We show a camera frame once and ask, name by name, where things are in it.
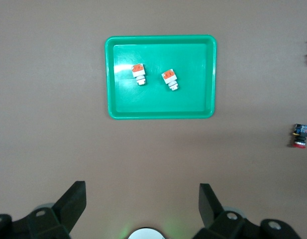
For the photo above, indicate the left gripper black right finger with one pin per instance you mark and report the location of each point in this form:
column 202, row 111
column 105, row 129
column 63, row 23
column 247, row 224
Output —
column 223, row 224

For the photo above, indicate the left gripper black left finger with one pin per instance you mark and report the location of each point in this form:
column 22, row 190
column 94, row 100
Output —
column 43, row 224

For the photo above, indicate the green button white orange housing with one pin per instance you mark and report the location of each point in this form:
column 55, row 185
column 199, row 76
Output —
column 169, row 77
column 138, row 71

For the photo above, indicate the brown table mat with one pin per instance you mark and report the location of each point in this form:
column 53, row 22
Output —
column 43, row 99

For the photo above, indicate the green plastic tray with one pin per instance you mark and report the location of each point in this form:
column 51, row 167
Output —
column 188, row 99

